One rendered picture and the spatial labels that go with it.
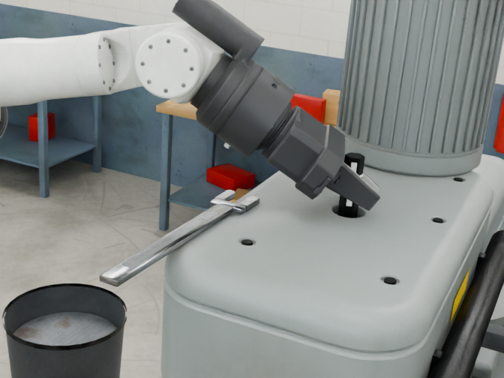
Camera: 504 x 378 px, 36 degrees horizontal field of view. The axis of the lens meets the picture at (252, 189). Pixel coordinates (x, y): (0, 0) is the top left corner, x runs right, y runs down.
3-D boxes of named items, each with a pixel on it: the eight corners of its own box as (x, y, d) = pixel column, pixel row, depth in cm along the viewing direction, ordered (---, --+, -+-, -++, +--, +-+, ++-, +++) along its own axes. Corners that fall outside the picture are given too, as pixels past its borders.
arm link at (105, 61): (208, 91, 79) (81, 101, 80) (219, 76, 87) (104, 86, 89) (200, 26, 77) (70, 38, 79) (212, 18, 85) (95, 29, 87)
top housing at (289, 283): (389, 494, 67) (417, 337, 61) (135, 399, 77) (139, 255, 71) (481, 279, 107) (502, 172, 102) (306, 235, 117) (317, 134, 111)
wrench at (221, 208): (126, 292, 65) (127, 283, 64) (89, 279, 66) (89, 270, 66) (259, 203, 85) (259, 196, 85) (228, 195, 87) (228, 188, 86)
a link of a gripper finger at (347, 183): (365, 213, 84) (319, 180, 83) (384, 191, 83) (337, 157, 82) (365, 218, 82) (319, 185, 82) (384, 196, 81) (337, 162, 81)
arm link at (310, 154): (305, 181, 91) (223, 122, 90) (355, 118, 88) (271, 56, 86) (298, 223, 79) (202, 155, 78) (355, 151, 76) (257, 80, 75)
